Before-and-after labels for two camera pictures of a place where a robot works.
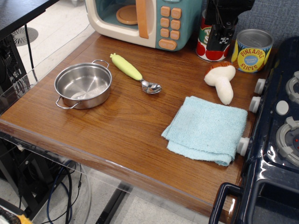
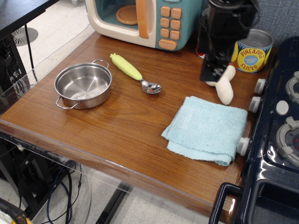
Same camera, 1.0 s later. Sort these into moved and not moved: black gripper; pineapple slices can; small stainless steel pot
Moved: black gripper
Not moved: small stainless steel pot; pineapple slices can
